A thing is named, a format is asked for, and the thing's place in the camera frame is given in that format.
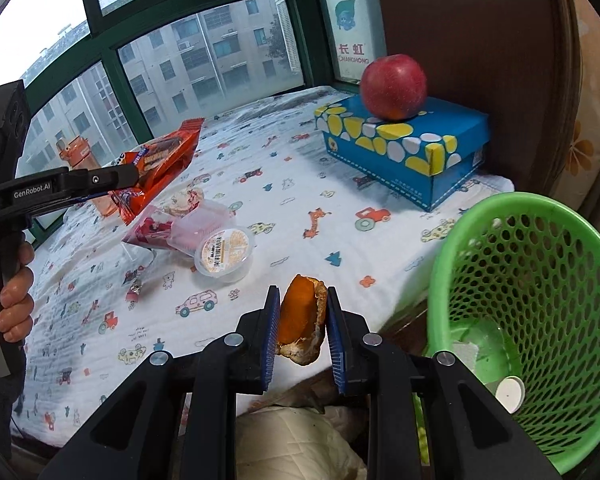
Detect orange water bottle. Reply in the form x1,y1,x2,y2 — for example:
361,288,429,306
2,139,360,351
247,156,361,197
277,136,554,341
56,136,117,217

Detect red apple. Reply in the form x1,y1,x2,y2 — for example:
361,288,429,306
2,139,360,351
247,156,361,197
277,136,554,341
360,54,427,122

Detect orange Ovaltine snack wrapper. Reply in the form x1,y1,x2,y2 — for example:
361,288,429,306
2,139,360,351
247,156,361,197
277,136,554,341
109,118,204,226

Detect clear plastic tray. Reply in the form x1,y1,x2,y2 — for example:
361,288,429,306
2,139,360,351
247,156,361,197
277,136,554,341
166,200,235,257

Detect round plastic cup with lid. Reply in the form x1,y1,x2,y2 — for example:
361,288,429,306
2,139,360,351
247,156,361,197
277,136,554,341
194,226,254,284

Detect cartoon print bed sheet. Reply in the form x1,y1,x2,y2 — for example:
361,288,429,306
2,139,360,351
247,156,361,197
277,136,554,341
12,87,513,446

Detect orange peel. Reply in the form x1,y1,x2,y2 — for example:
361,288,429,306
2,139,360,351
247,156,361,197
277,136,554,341
276,274,328,366

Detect floral curtain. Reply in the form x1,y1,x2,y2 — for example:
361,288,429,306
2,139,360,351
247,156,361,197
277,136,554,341
553,0,600,212

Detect blue yellow dotted box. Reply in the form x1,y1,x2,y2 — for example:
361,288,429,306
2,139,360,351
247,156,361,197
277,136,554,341
314,96,491,211

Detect pink wafer wrapper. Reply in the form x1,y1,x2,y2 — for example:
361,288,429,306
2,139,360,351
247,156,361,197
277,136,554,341
122,205,178,250

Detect green window frame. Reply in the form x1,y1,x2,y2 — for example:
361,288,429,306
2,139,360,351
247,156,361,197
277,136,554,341
0,0,376,246

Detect person's left hand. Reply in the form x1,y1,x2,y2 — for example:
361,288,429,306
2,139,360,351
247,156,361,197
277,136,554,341
0,242,34,344

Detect green plastic trash basket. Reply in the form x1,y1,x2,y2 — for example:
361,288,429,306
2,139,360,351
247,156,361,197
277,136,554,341
427,192,600,472

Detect small white lid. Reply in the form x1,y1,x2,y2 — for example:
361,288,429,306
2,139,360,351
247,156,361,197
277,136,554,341
493,376,526,414

